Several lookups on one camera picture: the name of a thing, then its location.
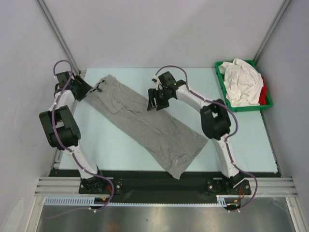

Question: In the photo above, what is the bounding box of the green plastic bin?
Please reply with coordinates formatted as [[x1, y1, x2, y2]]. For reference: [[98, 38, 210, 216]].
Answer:
[[215, 58, 273, 112]]

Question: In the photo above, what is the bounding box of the grey t-shirt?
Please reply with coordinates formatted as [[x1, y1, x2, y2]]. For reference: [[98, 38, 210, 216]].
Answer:
[[85, 75, 208, 179]]

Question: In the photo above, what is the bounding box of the right aluminium corner post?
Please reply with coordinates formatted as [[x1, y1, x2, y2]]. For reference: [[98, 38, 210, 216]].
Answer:
[[253, 0, 293, 65]]

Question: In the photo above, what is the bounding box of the aluminium front rail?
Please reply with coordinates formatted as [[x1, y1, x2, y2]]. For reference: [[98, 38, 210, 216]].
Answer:
[[34, 177, 298, 197]]

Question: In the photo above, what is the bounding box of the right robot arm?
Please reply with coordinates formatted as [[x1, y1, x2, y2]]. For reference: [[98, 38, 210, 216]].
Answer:
[[147, 85, 244, 194]]

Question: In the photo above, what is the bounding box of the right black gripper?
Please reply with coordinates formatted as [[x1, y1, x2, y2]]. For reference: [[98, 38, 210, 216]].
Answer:
[[148, 87, 171, 111]]

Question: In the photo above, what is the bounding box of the white cable duct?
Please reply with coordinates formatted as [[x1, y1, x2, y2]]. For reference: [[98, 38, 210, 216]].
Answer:
[[44, 196, 240, 208]]

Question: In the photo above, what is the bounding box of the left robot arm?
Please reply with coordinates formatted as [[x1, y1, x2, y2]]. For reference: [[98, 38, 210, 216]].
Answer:
[[39, 72, 107, 194]]

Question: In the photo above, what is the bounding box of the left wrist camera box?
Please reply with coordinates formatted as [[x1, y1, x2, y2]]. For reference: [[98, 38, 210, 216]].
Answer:
[[54, 71, 71, 94]]

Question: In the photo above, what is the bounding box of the white t-shirt in bin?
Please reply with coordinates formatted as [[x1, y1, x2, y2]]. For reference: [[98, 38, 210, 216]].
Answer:
[[219, 58, 263, 108]]

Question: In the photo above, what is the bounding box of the aluminium corner post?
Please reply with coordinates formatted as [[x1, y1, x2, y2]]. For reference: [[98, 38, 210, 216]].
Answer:
[[35, 0, 81, 74], [253, 0, 293, 65]]

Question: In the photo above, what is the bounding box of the left aluminium corner post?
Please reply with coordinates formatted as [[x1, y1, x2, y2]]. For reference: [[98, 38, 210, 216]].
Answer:
[[35, 0, 81, 74]]

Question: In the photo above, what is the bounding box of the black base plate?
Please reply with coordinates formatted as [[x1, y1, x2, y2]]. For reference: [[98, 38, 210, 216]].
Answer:
[[49, 170, 254, 203]]

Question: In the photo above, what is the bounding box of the red t-shirt in bin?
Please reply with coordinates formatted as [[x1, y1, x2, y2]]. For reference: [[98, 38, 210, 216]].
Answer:
[[259, 76, 267, 105]]

